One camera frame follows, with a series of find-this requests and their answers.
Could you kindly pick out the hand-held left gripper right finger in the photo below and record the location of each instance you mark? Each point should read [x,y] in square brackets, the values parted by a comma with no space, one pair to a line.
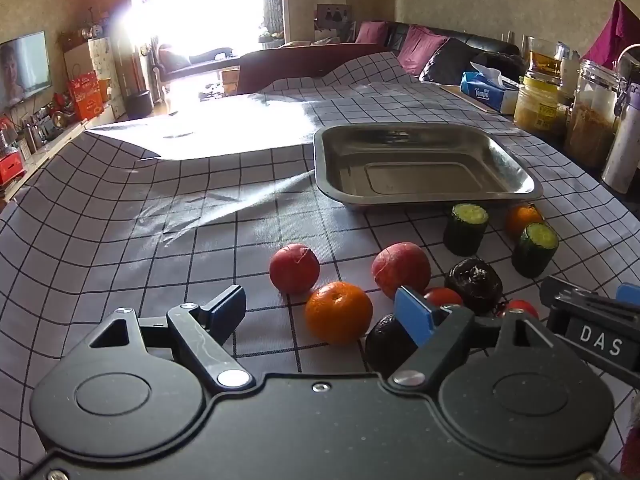
[412,315]

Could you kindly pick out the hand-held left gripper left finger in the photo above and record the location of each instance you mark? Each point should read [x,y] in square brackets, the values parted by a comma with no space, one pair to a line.
[226,310]

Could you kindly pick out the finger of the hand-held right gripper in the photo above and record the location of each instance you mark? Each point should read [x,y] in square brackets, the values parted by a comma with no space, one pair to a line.
[565,291]
[630,295]

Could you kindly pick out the red cherry tomato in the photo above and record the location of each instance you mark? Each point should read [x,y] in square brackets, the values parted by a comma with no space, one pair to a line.
[445,296]
[522,306]

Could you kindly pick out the dark avocado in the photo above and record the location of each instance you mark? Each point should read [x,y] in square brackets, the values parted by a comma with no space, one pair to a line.
[385,347]

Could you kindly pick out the green cucumber piece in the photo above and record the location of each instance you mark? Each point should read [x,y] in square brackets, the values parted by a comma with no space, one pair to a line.
[534,252]
[465,232]

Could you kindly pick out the red radish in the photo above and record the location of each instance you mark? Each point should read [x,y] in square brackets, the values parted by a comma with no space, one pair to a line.
[400,265]
[294,269]

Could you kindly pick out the large orange tangerine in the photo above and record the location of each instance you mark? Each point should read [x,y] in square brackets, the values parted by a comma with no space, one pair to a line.
[339,312]

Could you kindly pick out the small orange tangerine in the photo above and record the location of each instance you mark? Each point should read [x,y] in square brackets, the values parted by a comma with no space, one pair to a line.
[521,216]

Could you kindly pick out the metal tray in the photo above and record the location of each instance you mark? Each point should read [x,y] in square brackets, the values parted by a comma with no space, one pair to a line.
[425,170]

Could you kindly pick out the grey checkered tablecloth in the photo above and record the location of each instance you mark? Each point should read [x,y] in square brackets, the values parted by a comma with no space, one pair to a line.
[150,210]

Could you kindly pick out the white thermos purple lid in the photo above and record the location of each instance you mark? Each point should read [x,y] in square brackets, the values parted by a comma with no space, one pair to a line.
[622,150]

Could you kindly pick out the glass jar brown contents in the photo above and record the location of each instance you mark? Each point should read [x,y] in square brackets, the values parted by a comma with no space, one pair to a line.
[592,120]

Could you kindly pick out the yellow plastic jar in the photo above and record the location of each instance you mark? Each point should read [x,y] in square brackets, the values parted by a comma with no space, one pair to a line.
[539,107]

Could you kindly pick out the blue tissue box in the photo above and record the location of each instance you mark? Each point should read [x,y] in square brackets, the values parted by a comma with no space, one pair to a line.
[485,92]

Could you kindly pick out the thin wooden board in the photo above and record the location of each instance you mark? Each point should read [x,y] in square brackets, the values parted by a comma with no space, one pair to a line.
[462,96]

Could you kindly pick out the black round stool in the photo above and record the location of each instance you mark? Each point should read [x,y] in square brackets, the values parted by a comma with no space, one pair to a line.
[138,105]

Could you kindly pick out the glass of amber liquid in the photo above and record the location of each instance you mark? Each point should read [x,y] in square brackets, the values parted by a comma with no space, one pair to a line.
[547,60]

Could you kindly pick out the white television stand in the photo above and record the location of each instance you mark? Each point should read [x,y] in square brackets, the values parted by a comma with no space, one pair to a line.
[45,147]

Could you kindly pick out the black leather sofa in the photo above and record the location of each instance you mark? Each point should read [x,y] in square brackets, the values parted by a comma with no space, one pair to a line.
[495,52]

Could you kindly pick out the dark chaise lounge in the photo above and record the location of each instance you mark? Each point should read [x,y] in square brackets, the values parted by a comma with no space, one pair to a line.
[200,62]

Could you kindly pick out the maroon chair back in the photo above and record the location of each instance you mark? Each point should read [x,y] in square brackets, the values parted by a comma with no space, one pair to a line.
[300,67]

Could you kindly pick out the black cushion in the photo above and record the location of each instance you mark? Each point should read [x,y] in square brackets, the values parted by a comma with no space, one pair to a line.
[450,62]

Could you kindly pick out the red gift bag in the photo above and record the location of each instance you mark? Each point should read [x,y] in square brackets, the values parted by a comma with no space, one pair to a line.
[85,96]

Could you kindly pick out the red box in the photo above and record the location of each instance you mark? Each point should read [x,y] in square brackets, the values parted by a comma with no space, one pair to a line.
[10,166]

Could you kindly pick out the magenta cloth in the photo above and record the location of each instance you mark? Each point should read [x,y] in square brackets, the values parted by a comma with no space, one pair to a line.
[617,35]

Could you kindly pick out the white patterned cabinet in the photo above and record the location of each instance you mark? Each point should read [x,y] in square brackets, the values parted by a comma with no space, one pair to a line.
[106,75]

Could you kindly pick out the large maroon cushion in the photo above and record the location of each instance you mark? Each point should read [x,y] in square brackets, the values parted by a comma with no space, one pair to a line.
[420,49]

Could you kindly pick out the small maroon cushion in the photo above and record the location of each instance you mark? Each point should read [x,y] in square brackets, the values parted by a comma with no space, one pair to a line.
[371,32]

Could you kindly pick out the framed picture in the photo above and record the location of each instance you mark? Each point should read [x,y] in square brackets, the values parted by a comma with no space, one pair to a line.
[333,16]

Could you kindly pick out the flat screen television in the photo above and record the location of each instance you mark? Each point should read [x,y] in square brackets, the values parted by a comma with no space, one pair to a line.
[25,70]

